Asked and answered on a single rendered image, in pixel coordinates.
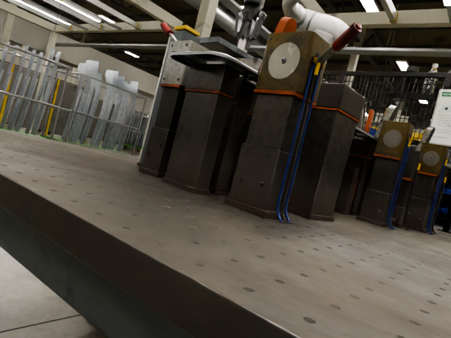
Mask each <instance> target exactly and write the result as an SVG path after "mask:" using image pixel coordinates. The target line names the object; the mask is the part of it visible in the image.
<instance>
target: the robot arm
mask: <svg viewBox="0 0 451 338"><path fill-rule="evenodd" d="M264 2H265V0H244V7H243V9H242V11H241V12H239V13H236V14H235V16H236V25H235V32H234V37H235V38H236V39H237V40H238V41H237V44H236V47H238V48H239V49H241V50H243V51H245V52H246V53H247V51H248V50H249V49H250V45H251V41H253V40H256V39H257V37H258V35H259V32H260V29H261V27H262V24H263V22H264V20H265V19H266V18H267V14H265V12H262V8H263V7H264ZM298 2H300V0H283V2H282V6H283V12H284V14H285V17H290V18H293V19H295V20H296V22H297V29H296V32H301V31H313V32H315V33H317V34H318V35H319V36H321V37H322V38H323V39H324V40H325V41H326V42H327V43H329V44H330V45H331V47H332V43H333V42H334V41H335V40H336V39H337V38H338V37H340V36H341V35H342V34H343V33H344V32H345V31H346V30H347V29H348V28H349V26H348V25H347V24H345V23H344V22H343V21H342V20H341V19H338V18H337V17H334V16H331V15H328V14H324V13H318V12H316V11H312V10H309V9H304V8H303V6H302V5H300V4H298ZM242 16H243V19H242ZM248 24H249V25H248ZM247 28H248V33H247V36H246V37H245V38H246V39H244V36H245V34H246V30H247Z"/></svg>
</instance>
